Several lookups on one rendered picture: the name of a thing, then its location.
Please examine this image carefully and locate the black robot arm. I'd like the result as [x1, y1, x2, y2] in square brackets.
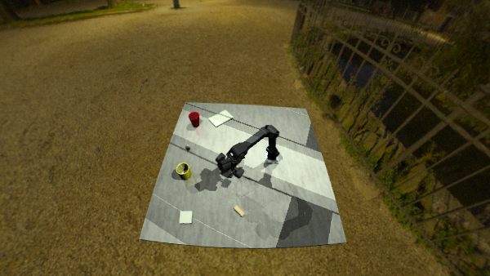
[217, 125, 280, 179]

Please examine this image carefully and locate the red plastic cup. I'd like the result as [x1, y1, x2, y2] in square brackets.
[189, 112, 199, 127]

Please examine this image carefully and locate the tan flat bar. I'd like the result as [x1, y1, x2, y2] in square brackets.
[234, 206, 244, 216]

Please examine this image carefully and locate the yellow open cylinder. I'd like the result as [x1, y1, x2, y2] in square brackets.
[176, 163, 191, 180]

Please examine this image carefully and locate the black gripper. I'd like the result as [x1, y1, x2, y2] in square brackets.
[215, 153, 244, 178]

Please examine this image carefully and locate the white flat rectangular panel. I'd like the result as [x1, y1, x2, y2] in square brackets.
[209, 110, 234, 127]

